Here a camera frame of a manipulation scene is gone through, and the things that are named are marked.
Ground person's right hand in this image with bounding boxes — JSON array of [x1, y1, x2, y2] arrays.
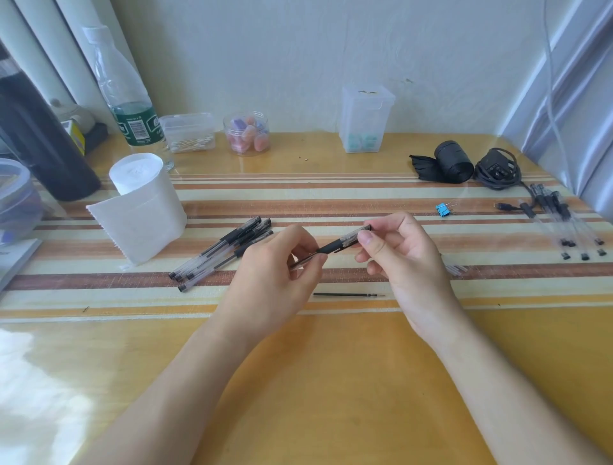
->
[[354, 212, 461, 342]]

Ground person's left hand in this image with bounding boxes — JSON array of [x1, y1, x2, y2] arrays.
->
[[212, 223, 330, 342]]

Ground clear black gel pen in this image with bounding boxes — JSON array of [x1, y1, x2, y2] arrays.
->
[[178, 230, 275, 293], [169, 216, 262, 281], [530, 183, 572, 248], [536, 185, 573, 262], [543, 189, 591, 262], [175, 218, 272, 282], [552, 192, 603, 246], [559, 205, 607, 258], [184, 230, 261, 282], [289, 224, 373, 270]]

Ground person's left forearm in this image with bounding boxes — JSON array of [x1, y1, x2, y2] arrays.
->
[[72, 307, 271, 465]]

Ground person's right forearm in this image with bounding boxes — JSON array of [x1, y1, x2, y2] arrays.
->
[[412, 307, 613, 465]]

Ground striped table mat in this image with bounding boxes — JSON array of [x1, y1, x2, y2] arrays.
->
[[0, 172, 613, 324]]

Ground black garbage bag roll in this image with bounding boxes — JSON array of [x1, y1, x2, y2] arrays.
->
[[409, 140, 475, 184]]

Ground tall clear plastic box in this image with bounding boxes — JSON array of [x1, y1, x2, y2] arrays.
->
[[338, 85, 397, 154]]

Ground round jar of pastel erasers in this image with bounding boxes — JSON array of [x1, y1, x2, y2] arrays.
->
[[223, 111, 272, 158]]

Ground white toilet paper roll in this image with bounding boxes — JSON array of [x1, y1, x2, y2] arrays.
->
[[86, 152, 188, 267]]

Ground clear cotton swab box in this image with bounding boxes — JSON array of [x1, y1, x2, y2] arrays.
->
[[158, 112, 216, 154]]

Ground white curtain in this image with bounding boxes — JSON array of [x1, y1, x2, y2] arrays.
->
[[497, 0, 613, 214]]

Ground small black box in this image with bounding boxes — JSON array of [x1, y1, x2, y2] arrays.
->
[[83, 122, 110, 155]]

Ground clear plastic water bottle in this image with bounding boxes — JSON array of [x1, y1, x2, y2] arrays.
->
[[81, 26, 176, 172]]

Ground small yellow box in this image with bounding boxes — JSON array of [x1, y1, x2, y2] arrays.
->
[[61, 119, 88, 157]]

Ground white book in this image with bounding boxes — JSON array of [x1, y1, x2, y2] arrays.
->
[[0, 237, 44, 292]]

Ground tall black flask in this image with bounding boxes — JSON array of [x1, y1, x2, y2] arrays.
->
[[0, 42, 102, 203]]

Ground clear round plastic container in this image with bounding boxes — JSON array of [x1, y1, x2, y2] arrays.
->
[[0, 157, 45, 246]]

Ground white pipes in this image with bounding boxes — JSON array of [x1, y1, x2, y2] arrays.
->
[[0, 0, 126, 136]]

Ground black charger with cable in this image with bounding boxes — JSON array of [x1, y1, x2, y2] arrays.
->
[[473, 148, 540, 219]]

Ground white hanging cable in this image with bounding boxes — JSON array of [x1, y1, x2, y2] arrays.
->
[[543, 0, 591, 193]]

